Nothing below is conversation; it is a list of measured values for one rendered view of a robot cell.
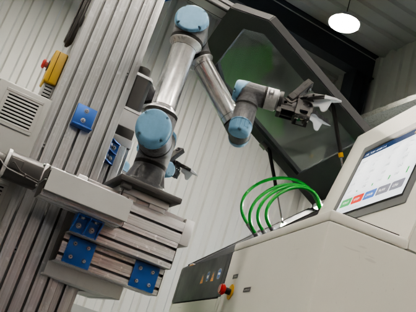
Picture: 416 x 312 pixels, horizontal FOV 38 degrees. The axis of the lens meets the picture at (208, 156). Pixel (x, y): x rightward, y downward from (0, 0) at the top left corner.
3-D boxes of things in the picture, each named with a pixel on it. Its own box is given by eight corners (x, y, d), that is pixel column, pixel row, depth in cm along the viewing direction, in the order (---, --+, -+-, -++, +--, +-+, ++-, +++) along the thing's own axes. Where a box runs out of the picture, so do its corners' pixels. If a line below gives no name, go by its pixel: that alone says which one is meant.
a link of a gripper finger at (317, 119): (321, 138, 212) (303, 124, 207) (324, 124, 214) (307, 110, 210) (328, 135, 209) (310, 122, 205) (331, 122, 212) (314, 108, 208)
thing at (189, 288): (173, 303, 267) (184, 267, 272) (182, 306, 268) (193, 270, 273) (216, 296, 210) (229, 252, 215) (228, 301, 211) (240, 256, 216)
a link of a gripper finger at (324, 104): (338, 113, 196) (312, 116, 202) (342, 98, 199) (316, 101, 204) (335, 108, 194) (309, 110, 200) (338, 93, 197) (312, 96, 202)
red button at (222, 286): (214, 296, 198) (219, 280, 200) (226, 300, 199) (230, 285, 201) (219, 295, 193) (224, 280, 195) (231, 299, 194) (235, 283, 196)
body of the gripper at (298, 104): (307, 129, 206) (272, 119, 207) (312, 108, 210) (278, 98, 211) (312, 117, 199) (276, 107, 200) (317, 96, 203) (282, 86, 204)
